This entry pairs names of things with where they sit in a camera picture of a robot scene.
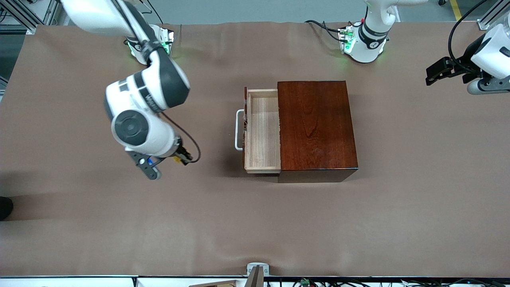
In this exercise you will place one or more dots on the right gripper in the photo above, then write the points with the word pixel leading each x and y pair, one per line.
pixel 180 152

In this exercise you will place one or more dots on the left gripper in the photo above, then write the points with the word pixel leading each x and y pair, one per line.
pixel 464 60

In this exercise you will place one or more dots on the yellow cube block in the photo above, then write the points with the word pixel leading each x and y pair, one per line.
pixel 175 159

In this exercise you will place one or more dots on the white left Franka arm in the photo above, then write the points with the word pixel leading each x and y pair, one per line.
pixel 370 44

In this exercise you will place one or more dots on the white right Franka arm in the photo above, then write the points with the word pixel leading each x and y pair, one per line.
pixel 135 127

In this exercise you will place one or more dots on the aluminium profile bar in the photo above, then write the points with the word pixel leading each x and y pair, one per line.
pixel 492 16

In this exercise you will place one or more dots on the brown table cover sheet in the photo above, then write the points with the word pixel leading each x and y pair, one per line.
pixel 119 219

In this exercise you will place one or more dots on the light wooden plank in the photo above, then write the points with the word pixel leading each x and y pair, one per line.
pixel 223 284

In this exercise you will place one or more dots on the dark red wooden cabinet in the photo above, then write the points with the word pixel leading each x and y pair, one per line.
pixel 318 127

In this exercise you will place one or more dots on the black round object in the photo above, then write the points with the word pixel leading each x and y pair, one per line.
pixel 4 207

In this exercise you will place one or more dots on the grey metal bracket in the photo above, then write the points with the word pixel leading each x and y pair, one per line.
pixel 257 269

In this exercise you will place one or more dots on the aluminium frame structure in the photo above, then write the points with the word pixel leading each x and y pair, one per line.
pixel 50 12

